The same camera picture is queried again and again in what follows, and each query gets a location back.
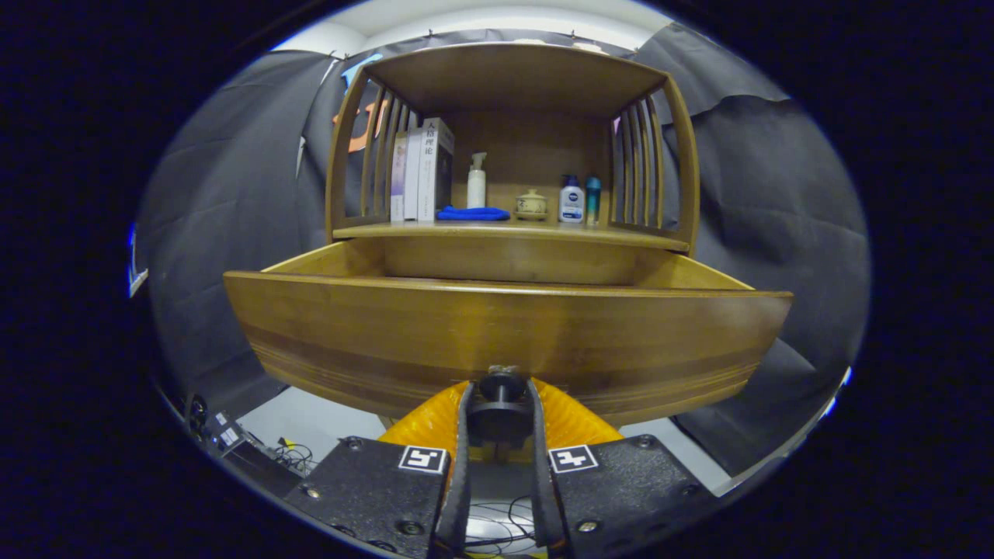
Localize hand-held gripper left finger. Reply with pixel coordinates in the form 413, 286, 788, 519
283, 379, 476, 559

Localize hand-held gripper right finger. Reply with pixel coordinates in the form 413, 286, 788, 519
528, 379, 719, 558

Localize wooden drawer with black knob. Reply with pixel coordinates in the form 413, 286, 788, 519
224, 237, 794, 450

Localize wooden countertop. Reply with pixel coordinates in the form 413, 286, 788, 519
334, 217, 690, 253

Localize wooden cabinet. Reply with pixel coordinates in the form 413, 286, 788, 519
325, 43, 701, 253

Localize black electronic device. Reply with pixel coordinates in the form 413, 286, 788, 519
186, 394, 311, 498

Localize blue folded cloth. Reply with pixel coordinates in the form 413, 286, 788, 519
436, 205, 511, 222

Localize white lotion bottle blue cap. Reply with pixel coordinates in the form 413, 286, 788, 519
558, 175, 586, 224

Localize white pump bottle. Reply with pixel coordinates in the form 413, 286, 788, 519
467, 152, 488, 209

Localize plain white book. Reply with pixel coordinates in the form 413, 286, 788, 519
404, 128, 422, 222

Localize white book with dark cover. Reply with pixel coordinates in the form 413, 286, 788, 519
417, 118, 456, 224

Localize pale purple book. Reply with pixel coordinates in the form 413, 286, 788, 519
390, 132, 408, 222

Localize white flat board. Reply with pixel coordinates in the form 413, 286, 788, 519
819, 365, 853, 420

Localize white object with blue edge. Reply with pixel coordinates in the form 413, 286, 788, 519
127, 224, 148, 298

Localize black floor cables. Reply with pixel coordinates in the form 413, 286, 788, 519
464, 497, 538, 556

